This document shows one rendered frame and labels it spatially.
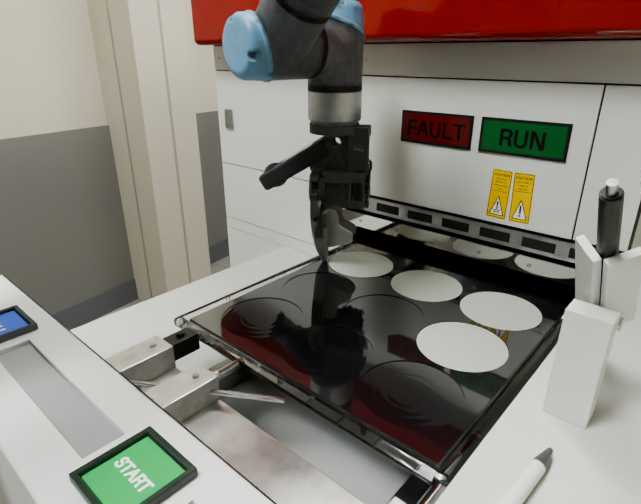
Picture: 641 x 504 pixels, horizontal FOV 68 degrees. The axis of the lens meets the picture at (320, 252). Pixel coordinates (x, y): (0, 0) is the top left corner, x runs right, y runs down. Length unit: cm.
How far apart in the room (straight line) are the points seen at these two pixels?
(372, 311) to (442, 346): 11
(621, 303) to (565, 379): 6
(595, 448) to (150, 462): 29
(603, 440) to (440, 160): 49
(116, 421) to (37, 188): 197
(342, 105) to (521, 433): 45
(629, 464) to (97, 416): 37
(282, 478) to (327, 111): 45
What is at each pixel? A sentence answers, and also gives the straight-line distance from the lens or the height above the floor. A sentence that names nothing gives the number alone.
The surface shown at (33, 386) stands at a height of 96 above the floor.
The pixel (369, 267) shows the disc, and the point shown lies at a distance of 74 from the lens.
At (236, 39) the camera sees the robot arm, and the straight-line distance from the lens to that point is 60.
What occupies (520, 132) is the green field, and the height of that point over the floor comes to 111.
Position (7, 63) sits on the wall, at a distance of 227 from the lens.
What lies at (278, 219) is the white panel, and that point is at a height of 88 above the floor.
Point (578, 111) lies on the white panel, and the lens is 69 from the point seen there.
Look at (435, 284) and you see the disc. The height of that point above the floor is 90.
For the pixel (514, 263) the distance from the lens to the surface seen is 74.
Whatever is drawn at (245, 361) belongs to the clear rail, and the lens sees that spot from 53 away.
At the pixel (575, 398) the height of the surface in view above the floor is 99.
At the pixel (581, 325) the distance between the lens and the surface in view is 36.
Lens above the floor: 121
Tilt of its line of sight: 23 degrees down
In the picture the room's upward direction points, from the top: straight up
